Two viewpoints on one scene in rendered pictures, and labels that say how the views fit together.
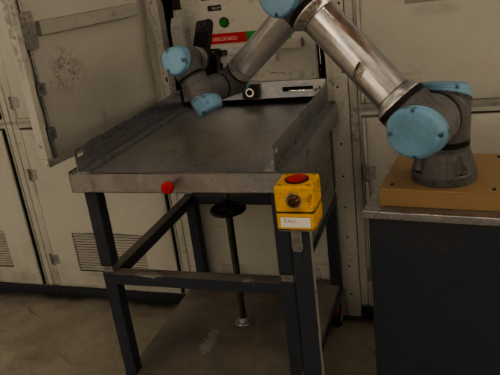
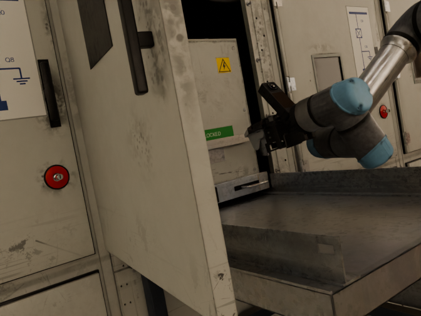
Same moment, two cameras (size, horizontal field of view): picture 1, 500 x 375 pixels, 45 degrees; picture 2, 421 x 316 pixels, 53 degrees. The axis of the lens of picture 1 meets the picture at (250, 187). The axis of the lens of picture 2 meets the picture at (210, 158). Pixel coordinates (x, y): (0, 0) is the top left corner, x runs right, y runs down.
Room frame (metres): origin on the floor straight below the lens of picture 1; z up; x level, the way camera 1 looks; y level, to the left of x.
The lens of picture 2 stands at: (1.35, 1.00, 1.08)
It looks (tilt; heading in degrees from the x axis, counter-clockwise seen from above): 3 degrees down; 305
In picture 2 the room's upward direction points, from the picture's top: 10 degrees counter-clockwise
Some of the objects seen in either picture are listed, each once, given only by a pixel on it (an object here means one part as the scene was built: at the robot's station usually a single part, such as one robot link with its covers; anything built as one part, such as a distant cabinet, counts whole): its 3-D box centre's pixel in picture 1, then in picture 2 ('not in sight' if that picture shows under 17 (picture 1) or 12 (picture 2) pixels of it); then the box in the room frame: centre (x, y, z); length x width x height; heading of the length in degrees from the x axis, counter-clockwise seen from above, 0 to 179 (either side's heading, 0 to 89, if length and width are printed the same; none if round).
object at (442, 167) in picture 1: (443, 157); not in sight; (1.32, -0.46, 0.84); 0.15 x 0.15 x 0.10
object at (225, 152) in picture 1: (218, 142); (300, 229); (1.77, 0.08, 0.82); 0.68 x 0.62 x 0.06; 160
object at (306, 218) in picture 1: (298, 202); not in sight; (1.14, -0.10, 0.85); 0.08 x 0.08 x 0.10; 70
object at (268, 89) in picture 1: (254, 89); (202, 197); (2.14, -0.06, 0.89); 0.54 x 0.05 x 0.06; 70
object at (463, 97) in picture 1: (443, 109); not in sight; (1.32, -0.46, 0.96); 0.13 x 0.12 x 0.14; 143
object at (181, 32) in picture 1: (183, 42); not in sight; (2.13, 0.17, 1.09); 0.08 x 0.05 x 0.17; 160
